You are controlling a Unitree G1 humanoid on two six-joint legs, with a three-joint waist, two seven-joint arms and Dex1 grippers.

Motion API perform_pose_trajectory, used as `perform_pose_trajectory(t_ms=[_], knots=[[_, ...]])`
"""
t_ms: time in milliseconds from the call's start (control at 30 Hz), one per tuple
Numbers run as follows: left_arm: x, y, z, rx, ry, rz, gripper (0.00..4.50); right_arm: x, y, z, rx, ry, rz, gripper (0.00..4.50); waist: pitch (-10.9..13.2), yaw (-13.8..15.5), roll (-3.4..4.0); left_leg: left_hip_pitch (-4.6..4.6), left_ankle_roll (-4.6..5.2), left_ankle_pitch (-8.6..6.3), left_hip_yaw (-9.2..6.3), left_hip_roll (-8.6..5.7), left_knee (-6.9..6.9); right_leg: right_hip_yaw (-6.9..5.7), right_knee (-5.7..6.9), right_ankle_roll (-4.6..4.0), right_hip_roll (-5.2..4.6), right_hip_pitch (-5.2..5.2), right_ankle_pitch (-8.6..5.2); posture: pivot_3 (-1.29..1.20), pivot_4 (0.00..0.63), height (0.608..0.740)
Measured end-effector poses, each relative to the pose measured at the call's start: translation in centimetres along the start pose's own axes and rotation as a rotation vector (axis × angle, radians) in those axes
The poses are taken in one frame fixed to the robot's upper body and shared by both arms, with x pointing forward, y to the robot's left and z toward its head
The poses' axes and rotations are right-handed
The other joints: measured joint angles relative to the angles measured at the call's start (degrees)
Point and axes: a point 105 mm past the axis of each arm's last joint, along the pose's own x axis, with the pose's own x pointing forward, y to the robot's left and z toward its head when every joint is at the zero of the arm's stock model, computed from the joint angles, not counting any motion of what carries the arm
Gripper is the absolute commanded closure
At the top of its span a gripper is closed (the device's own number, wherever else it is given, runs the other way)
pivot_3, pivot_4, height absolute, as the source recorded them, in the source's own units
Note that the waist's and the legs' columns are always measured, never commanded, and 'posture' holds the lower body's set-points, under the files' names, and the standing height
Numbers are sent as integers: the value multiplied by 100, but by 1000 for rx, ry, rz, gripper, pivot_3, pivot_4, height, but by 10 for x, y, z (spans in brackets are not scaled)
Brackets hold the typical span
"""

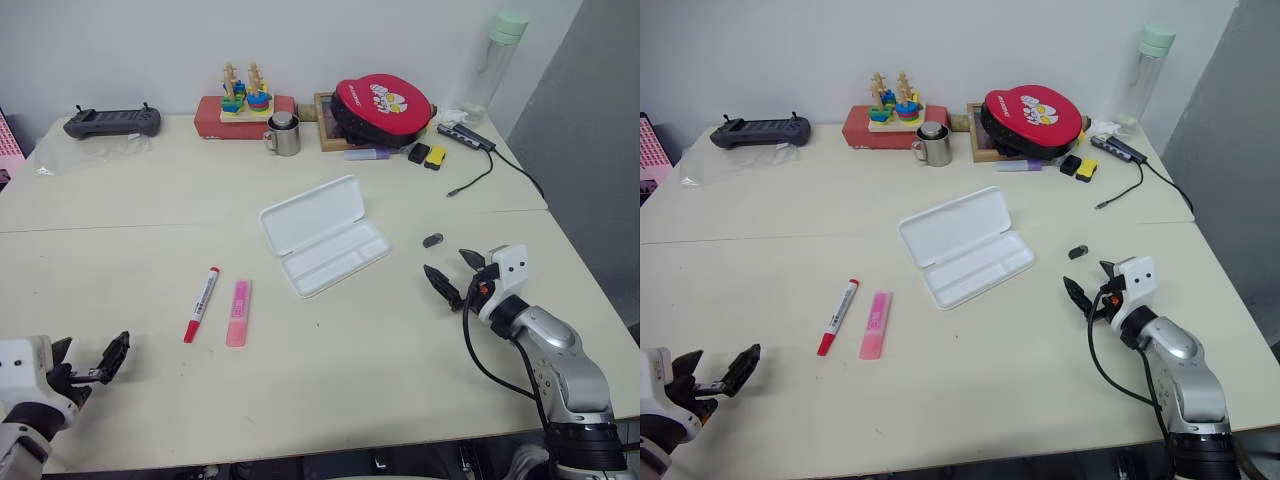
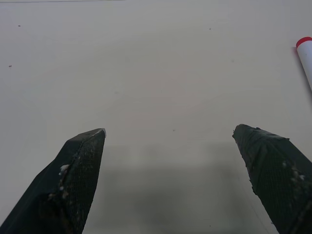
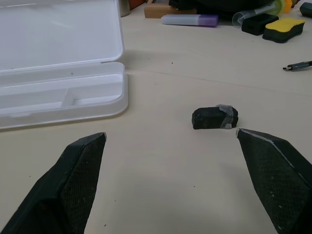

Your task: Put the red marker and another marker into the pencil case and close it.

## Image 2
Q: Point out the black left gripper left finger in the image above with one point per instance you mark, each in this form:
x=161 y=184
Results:
x=73 y=185

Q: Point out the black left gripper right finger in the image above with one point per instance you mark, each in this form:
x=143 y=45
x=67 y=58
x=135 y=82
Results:
x=275 y=175

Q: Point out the white marker with red cap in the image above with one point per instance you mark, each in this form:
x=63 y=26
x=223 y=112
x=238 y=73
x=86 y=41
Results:
x=306 y=58

